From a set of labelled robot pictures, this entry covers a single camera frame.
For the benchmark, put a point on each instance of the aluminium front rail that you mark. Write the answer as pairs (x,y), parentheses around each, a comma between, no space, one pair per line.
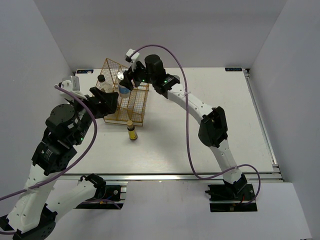
(174,177)

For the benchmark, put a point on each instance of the gold wire basket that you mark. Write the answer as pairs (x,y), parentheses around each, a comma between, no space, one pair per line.
(133,105)

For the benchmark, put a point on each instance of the white jar blue label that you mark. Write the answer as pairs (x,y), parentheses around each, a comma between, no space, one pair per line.
(123,91)

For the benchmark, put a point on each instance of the right blue table sticker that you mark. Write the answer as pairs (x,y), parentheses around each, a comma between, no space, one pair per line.
(233,69)

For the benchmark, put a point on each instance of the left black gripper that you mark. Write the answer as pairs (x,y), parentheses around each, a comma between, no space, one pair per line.
(108,105)

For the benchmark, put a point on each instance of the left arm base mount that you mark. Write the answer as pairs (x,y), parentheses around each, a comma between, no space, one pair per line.
(113,199)

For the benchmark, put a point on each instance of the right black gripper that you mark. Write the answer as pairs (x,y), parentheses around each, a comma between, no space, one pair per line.
(129,75)

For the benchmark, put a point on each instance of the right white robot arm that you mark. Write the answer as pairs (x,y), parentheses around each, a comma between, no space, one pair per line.
(212,120)

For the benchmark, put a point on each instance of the dark sauce glass bottle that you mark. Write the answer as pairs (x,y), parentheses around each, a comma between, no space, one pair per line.
(104,86)

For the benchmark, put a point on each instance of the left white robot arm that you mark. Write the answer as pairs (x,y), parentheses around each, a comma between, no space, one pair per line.
(33,216)

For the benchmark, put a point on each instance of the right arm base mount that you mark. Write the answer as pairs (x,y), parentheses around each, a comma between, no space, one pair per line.
(222,200)

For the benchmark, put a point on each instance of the small yellow bottle left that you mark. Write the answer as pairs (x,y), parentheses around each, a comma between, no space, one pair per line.
(131,130)

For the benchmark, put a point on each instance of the left blue table sticker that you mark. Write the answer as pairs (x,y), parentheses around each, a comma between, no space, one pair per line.
(84,71)

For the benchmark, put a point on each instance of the blue table sticker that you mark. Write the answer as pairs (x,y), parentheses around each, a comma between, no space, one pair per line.
(84,71)
(233,69)

